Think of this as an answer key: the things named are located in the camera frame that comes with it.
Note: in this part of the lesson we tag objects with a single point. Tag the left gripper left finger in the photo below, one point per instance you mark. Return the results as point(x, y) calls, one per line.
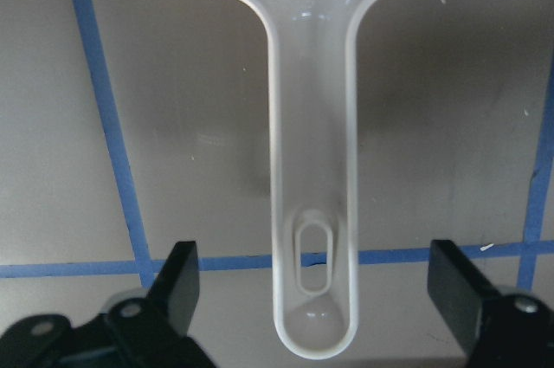
point(147, 331)

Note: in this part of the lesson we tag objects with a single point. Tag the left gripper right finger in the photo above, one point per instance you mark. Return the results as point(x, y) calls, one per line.
point(494, 326)

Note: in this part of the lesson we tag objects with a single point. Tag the beige plastic dustpan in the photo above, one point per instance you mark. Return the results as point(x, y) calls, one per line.
point(312, 96)

